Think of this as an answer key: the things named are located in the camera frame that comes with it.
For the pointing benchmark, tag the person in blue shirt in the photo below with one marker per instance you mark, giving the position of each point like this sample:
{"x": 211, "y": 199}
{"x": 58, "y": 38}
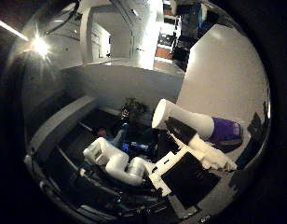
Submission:
{"x": 114, "y": 137}

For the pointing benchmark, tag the potted green plant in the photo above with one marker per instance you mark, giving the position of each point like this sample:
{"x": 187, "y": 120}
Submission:
{"x": 135, "y": 109}

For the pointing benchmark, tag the bright ceiling lamp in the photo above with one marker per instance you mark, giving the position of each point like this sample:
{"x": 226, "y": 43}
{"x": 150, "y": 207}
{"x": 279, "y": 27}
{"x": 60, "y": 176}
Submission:
{"x": 40, "y": 46}

